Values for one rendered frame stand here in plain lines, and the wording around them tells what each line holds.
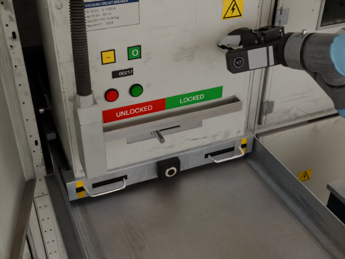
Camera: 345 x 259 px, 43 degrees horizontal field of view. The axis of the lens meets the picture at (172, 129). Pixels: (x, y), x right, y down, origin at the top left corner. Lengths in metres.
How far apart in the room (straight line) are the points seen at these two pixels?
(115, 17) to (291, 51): 0.37
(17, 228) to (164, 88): 0.49
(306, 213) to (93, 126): 0.58
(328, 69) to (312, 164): 0.92
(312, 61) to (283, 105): 0.62
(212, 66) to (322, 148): 0.76
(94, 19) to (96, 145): 0.26
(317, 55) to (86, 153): 0.50
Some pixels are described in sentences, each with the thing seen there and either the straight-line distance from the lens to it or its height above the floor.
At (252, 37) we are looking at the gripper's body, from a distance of 0.97.
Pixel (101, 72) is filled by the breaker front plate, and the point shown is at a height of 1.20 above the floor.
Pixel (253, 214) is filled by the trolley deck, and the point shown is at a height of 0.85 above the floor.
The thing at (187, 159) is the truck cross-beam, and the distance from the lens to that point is 1.20.
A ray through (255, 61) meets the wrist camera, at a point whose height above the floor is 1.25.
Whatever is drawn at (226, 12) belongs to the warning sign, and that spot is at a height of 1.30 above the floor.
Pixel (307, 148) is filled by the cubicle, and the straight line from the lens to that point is 1.68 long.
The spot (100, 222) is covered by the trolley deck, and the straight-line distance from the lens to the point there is 1.11.
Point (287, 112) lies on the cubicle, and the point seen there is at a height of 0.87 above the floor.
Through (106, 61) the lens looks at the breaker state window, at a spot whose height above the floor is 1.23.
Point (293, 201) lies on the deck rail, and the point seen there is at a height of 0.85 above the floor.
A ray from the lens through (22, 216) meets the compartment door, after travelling 1.18.
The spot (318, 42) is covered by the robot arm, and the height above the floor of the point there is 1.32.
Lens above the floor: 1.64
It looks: 34 degrees down
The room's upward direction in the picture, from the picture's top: 1 degrees clockwise
